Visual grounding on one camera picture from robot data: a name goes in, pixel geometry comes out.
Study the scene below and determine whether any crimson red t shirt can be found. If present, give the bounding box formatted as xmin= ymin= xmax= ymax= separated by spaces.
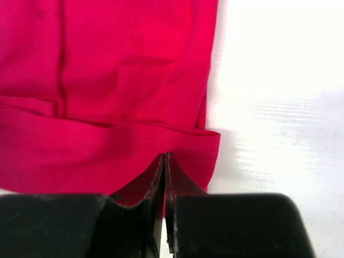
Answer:
xmin=1 ymin=1 xmax=220 ymax=194

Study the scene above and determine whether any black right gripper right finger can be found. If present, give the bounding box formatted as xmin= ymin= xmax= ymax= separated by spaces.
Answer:
xmin=164 ymin=152 xmax=315 ymax=257

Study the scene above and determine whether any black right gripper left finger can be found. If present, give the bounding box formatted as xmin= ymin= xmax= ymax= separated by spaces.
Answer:
xmin=1 ymin=154 xmax=164 ymax=257

